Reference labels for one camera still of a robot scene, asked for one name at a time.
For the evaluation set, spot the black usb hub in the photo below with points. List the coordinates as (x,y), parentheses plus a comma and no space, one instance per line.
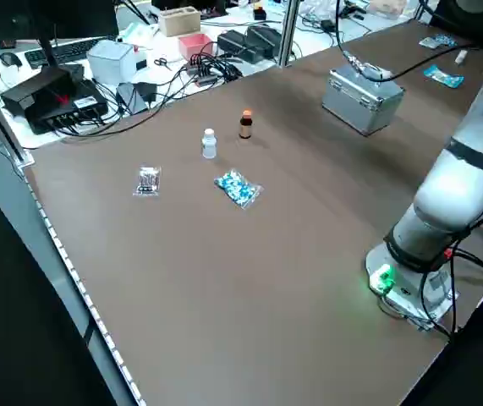
(207,72)

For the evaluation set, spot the white cube box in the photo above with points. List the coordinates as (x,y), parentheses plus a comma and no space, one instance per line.
(110,61)

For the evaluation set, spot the black keyboard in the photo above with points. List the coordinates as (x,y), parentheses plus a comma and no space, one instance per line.
(76,48)

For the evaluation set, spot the aluminium post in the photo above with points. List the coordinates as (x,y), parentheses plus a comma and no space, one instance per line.
(288,34)

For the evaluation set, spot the clear packet brown swab sticks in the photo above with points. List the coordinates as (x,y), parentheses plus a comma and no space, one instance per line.
(147,181)

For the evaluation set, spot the wooden box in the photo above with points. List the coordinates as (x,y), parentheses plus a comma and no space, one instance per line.
(179,22)

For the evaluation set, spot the black scissors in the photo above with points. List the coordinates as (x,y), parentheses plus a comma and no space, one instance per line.
(163,62)

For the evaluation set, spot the blue white capsule bag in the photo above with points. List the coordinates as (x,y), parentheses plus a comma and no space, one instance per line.
(447,40)
(238,189)

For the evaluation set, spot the brown bottle orange cap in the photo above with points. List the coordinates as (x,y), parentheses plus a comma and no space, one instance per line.
(245,127)

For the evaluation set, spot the aluminium medicine box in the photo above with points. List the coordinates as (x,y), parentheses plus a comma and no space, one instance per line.
(351,101)

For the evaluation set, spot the pink plastic box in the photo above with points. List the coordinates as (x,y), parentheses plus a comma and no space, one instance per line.
(194,47)

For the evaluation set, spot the black docking box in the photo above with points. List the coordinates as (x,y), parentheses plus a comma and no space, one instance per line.
(55,105)

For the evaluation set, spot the small white pill bottle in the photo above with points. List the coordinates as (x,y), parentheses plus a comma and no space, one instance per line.
(461,57)

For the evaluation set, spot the white packet blue edge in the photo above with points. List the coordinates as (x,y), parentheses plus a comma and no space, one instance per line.
(428,42)

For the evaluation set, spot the dark grey plug adapter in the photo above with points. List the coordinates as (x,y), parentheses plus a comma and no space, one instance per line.
(133,98)

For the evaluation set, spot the clear bottle white cap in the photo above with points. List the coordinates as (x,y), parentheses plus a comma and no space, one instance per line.
(209,146)

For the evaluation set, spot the black monitor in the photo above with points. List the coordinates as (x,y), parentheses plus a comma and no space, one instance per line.
(76,17)

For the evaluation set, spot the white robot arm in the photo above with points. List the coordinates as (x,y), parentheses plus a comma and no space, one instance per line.
(457,190)

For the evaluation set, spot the long blue cotton swab packet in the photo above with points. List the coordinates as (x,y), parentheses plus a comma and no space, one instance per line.
(444,76)

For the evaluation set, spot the black power brick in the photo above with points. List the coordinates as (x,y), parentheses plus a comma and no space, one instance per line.
(234,44)
(262,40)

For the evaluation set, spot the black computer mouse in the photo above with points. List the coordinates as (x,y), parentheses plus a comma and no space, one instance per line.
(10,59)

